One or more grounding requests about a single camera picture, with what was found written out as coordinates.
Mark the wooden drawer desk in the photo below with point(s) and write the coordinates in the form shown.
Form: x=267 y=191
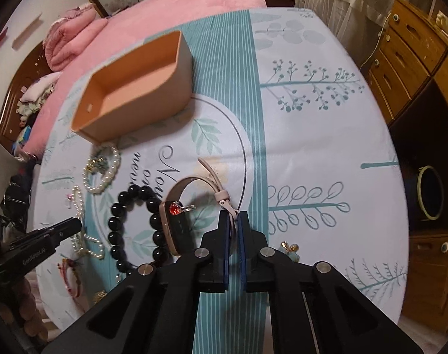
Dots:
x=408 y=76

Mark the teal leaf print tablecloth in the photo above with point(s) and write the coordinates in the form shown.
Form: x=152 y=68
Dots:
x=292 y=129

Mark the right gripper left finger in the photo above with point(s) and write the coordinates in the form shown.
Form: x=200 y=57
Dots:
x=214 y=277

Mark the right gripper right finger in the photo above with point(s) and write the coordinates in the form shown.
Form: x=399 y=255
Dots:
x=253 y=273

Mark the beige strap smart watch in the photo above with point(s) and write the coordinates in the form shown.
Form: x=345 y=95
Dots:
x=178 y=219

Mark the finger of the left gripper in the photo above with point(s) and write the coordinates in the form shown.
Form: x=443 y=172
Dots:
x=64 y=229

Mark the wooden headboard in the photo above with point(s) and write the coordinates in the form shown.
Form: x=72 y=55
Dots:
x=32 y=68

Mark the folded pink quilt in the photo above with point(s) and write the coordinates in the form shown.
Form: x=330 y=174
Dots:
x=70 y=35

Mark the pink bed blanket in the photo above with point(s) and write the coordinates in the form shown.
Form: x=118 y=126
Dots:
x=124 y=30

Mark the round green rimmed stool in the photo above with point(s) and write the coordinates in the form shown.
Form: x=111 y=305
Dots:
x=430 y=193

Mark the peach open jewelry box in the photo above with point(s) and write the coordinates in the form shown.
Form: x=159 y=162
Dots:
x=151 y=83

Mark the green gold earrings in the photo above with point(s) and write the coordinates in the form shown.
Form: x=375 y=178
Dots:
x=291 y=250

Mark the left hand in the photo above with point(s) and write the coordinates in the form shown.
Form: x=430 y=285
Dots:
x=20 y=302

